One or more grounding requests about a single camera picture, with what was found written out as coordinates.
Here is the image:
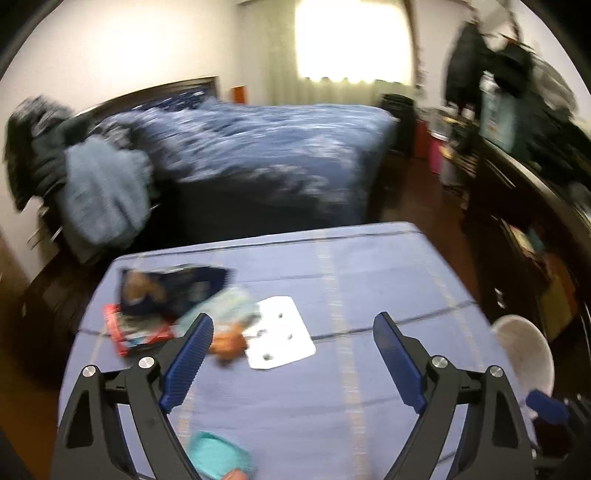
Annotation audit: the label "dark wooden bed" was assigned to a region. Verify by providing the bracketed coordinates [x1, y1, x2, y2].
[78, 76, 400, 222]

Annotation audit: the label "white stool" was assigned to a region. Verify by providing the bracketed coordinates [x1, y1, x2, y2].
[491, 314, 556, 404]

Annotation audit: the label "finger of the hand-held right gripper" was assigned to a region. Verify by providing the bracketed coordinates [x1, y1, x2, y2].
[525, 389, 573, 428]

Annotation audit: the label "pink container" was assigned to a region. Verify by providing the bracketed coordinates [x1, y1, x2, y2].
[429, 136, 447, 175]

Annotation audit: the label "black suitcase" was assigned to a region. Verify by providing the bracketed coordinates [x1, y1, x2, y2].
[381, 93, 416, 155]

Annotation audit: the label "dark padded jacket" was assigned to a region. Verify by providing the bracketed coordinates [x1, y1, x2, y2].
[32, 129, 75, 195]

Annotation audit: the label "dark wooden dresser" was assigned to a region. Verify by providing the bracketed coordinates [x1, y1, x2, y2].
[462, 138, 591, 416]

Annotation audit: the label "dark blue snack bag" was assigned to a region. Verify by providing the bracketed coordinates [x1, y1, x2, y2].
[117, 263, 232, 319]

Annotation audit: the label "dark hanging garment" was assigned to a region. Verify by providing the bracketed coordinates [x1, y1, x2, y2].
[489, 41, 534, 97]

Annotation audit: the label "white hanging garment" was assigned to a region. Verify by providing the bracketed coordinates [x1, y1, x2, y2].
[531, 55, 578, 112]

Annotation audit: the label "starry dark blue pillow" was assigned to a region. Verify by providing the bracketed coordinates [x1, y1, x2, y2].
[139, 90, 208, 112]

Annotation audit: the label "teal plastic item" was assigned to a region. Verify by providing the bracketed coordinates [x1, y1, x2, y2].
[188, 431, 256, 480]

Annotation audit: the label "small orange wrapper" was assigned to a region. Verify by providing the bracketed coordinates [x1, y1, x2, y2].
[209, 323, 250, 368]

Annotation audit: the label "red snack wrapper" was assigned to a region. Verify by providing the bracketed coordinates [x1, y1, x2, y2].
[102, 304, 176, 358]

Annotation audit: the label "long black coat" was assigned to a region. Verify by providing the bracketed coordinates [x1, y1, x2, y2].
[445, 21, 490, 109]

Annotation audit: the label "teal bag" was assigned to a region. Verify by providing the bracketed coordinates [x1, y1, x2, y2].
[480, 88, 518, 153]

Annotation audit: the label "books in dresser shelf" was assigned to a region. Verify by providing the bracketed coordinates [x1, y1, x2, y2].
[508, 222, 578, 333]

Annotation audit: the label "blue floral duvet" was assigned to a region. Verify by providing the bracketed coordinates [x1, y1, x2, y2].
[99, 99, 400, 217]

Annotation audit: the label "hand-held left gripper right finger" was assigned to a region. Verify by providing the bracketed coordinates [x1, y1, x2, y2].
[373, 311, 536, 480]

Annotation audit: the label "pale green sheer curtain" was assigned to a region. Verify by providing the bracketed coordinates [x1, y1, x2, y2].
[259, 0, 416, 107]

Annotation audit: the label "pile of dark clothes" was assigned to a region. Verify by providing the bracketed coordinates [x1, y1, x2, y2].
[522, 92, 591, 185]

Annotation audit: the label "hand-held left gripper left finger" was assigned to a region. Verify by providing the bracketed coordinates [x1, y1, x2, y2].
[50, 312, 215, 480]

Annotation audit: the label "light green packet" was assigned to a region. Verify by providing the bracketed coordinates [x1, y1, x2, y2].
[173, 286, 263, 337]

